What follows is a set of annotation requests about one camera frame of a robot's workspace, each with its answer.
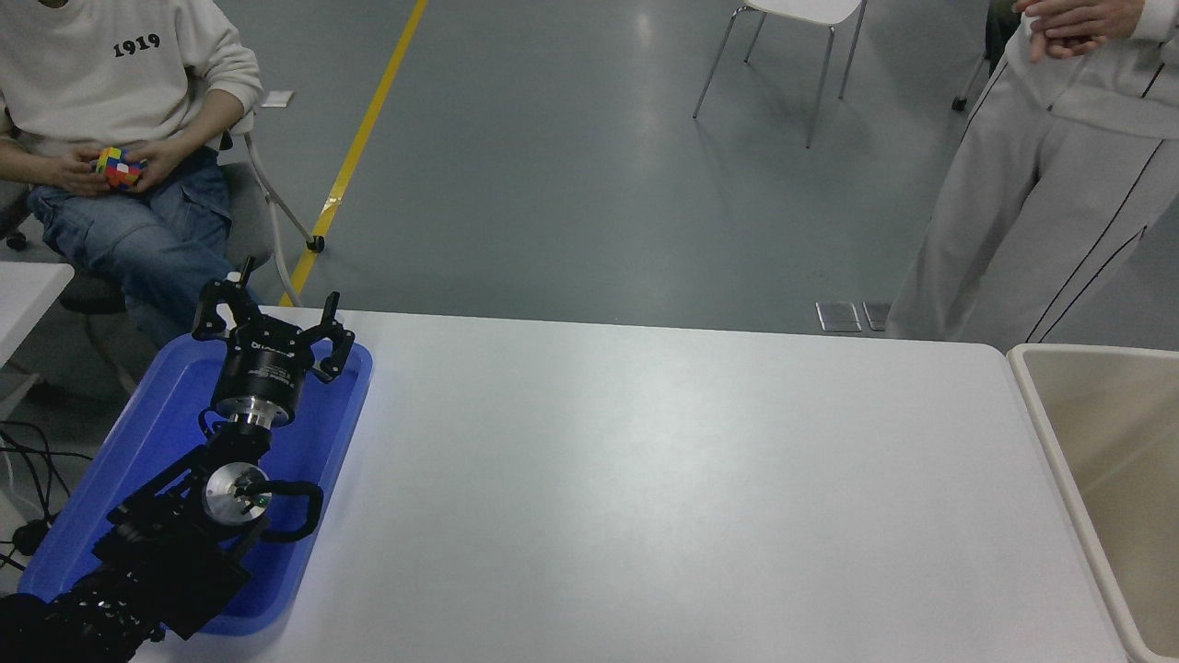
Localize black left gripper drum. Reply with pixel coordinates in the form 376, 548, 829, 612
212, 322, 320, 415

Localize multicolour puzzle cube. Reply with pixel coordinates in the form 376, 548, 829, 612
96, 146, 146, 190

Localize seated person's left hand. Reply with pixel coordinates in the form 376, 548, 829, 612
124, 136, 190, 193

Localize seated person's right hand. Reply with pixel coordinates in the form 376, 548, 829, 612
48, 147, 117, 197

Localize standing person's right hand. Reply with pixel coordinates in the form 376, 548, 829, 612
1028, 33, 1108, 63

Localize standing person's left hand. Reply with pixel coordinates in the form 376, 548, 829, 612
1013, 0, 1145, 41

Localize blue plastic tray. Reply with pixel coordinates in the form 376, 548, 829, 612
18, 333, 374, 638

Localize white side table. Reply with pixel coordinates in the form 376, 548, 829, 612
0, 261, 75, 415

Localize yellow floor tape line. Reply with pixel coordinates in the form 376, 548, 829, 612
279, 0, 429, 308

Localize seated person with cube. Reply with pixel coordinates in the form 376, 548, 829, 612
0, 0, 263, 349

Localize black power plug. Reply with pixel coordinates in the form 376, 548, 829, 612
11, 518, 53, 556

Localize white chair metal legs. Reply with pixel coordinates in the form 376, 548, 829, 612
693, 0, 869, 148

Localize standing person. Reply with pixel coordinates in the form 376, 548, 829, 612
884, 0, 1179, 353

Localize large pale bin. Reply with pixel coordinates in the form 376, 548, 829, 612
1007, 343, 1179, 663

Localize grey chair white frame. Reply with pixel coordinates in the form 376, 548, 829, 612
0, 106, 326, 319

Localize black floor cable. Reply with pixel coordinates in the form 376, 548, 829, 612
0, 442, 67, 530
0, 420, 93, 463

